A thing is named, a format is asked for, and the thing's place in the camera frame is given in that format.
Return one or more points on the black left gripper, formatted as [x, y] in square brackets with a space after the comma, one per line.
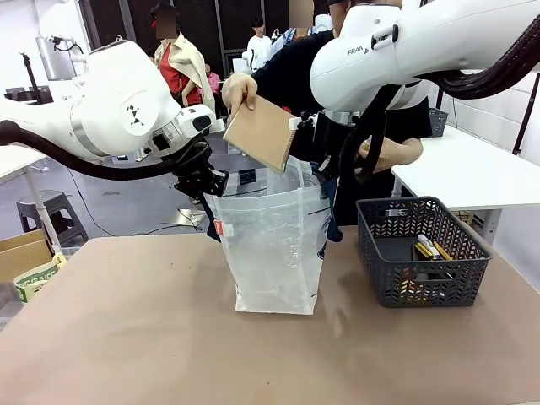
[192, 171]

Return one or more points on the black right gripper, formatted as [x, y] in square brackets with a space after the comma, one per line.
[329, 135]

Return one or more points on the brown kraft notebook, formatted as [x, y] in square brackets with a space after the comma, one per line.
[259, 135]

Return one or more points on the yellow pen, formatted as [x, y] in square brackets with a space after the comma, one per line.
[441, 251]

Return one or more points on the dark grey plastic basket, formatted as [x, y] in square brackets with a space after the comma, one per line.
[438, 121]
[426, 291]

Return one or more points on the person's left forearm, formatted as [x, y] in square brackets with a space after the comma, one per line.
[403, 151]

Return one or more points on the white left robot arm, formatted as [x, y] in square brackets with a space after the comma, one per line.
[114, 105]

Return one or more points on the white bag green print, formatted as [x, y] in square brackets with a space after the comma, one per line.
[38, 276]

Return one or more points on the person's left hand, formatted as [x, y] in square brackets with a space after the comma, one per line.
[373, 156]

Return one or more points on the person's right hand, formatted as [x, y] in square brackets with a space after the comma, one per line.
[239, 89]

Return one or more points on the black binder clip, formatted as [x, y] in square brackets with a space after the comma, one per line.
[396, 212]

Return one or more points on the background person pink shirt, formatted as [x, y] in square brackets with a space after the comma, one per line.
[213, 80]

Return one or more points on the person in black t-shirt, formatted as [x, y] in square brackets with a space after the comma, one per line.
[295, 63]

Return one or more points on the mannequin with beige jacket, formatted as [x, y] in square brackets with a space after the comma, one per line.
[181, 71]

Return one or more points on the white marker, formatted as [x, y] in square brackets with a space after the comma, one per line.
[425, 241]

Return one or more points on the white table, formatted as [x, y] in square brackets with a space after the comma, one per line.
[464, 169]
[17, 164]

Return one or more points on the background person white shirt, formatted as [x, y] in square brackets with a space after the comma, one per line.
[258, 44]

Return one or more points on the coloured crayon pack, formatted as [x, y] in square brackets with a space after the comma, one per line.
[409, 289]

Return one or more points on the black flat case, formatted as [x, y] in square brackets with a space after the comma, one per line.
[434, 277]

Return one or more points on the grey plastic stool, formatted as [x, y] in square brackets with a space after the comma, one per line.
[59, 215]

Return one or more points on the brown cardboard box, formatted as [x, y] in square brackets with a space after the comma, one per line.
[23, 253]

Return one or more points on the black tripod stand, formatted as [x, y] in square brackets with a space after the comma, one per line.
[527, 114]
[31, 80]

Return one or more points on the metal mannequin base plate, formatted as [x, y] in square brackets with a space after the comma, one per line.
[190, 217]

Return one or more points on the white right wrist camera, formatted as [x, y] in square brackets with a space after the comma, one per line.
[301, 120]

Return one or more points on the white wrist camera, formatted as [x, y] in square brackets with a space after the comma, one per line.
[301, 120]
[216, 125]

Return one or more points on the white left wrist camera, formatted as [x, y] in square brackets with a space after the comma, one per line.
[216, 125]

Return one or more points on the grey framed wall board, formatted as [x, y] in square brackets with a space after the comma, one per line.
[52, 59]

